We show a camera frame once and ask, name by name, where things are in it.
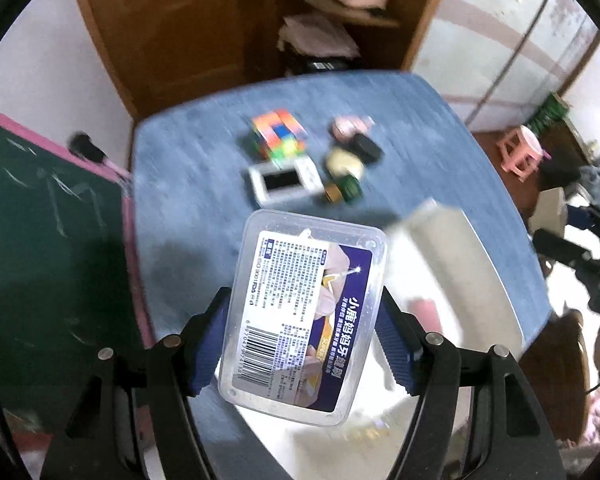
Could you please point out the pink-framed green chalkboard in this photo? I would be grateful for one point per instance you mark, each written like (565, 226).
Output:
(40, 260)

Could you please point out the pink plastic stool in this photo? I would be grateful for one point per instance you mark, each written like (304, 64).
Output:
(520, 152)

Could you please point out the folded pink cloth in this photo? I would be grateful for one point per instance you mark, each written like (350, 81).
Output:
(317, 35)

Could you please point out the brown wooden shelf cabinet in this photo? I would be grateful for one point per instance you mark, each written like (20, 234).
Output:
(420, 20)

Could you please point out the green packet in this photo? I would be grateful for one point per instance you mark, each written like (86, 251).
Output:
(550, 112)

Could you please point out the white plastic tray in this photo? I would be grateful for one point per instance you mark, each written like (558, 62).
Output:
(455, 270)

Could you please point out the black chalkboard knob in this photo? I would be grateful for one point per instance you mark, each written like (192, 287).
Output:
(86, 147)

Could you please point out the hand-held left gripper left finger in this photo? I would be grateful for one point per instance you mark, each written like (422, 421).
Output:
(207, 355)

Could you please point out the pale floral wardrobe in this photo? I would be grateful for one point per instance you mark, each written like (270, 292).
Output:
(490, 50)

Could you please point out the clear plastic box with label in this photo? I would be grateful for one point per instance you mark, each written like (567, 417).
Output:
(300, 320)

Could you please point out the black bag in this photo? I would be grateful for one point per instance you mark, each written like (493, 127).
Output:
(325, 66)

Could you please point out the small black block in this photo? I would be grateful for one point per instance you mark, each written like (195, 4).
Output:
(369, 147)

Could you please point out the round pink case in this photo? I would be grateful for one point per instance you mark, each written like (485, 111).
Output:
(350, 126)

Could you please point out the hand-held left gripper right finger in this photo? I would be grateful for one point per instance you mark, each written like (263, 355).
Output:
(400, 350)

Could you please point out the green gold small bottle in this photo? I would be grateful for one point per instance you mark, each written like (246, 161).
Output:
(342, 190)

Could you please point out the multicoloured puzzle cube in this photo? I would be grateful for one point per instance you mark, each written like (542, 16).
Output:
(280, 132)

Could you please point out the pink stick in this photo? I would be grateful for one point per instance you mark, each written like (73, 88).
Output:
(422, 312)

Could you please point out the brown wooden door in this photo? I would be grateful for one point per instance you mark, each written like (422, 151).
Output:
(180, 25)

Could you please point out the white handheld game console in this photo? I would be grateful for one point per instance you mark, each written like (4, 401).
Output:
(282, 181)

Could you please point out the round yellow soap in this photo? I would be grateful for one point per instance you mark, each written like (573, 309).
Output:
(344, 162)

